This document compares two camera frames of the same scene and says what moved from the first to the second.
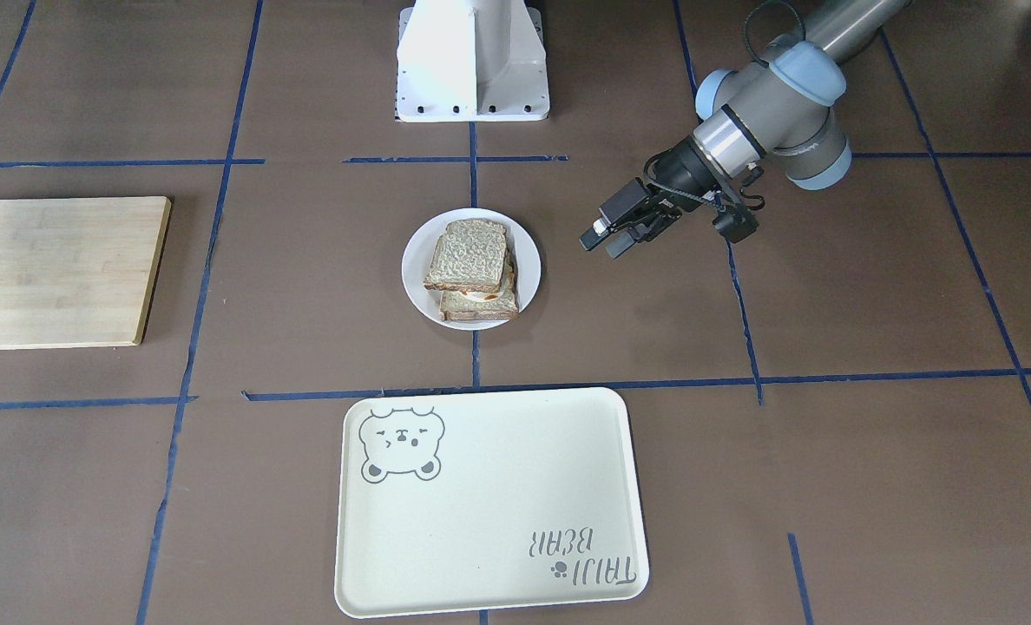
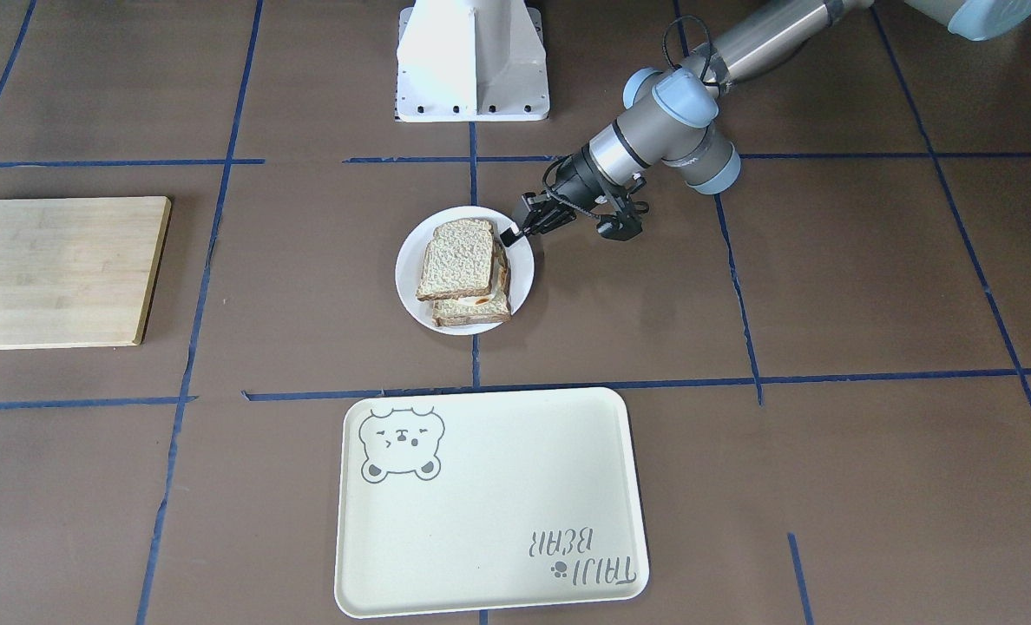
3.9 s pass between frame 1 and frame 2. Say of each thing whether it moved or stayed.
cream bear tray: stayed
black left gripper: moved
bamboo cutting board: stayed
